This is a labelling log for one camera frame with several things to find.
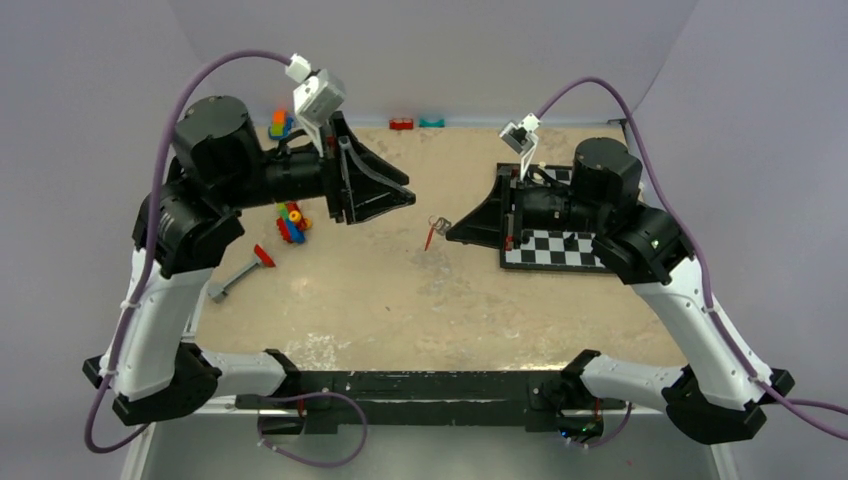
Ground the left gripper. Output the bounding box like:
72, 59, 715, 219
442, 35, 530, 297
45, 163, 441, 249
216, 109, 415, 222

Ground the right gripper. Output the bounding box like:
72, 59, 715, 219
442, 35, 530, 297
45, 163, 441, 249
447, 165, 607, 251

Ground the red grey toy hammer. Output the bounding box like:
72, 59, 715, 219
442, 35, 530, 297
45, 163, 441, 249
207, 244, 276, 303

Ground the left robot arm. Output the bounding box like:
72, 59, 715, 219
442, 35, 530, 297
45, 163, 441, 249
83, 96, 416, 426

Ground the blue orange toy car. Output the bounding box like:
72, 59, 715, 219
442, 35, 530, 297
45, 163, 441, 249
267, 109, 295, 141

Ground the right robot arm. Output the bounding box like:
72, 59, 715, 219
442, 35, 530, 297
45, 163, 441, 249
446, 137, 794, 445

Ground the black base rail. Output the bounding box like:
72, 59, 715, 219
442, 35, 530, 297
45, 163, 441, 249
235, 370, 625, 434

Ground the red lego brick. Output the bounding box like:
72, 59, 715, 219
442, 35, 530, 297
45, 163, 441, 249
388, 117, 415, 131

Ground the colourful toy block vehicle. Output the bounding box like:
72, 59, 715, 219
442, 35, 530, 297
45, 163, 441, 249
276, 202, 313, 244

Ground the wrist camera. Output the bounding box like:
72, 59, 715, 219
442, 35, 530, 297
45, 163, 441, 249
499, 113, 541, 180
285, 53, 347, 157

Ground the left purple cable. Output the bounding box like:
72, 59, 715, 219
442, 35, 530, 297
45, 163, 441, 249
82, 49, 296, 455

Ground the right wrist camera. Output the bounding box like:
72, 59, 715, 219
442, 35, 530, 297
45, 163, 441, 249
499, 113, 541, 180

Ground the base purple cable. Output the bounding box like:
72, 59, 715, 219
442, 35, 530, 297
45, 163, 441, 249
256, 394, 369, 470

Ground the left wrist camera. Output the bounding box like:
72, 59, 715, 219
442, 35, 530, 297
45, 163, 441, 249
285, 53, 347, 157

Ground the silver key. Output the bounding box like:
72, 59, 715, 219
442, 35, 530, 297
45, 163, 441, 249
431, 217, 452, 236

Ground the red key tag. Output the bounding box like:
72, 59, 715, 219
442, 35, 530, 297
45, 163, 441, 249
424, 225, 436, 252

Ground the teal lego brick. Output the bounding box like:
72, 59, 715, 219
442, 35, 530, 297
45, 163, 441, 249
418, 117, 446, 128

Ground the chessboard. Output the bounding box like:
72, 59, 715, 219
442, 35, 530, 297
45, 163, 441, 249
496, 163, 631, 273

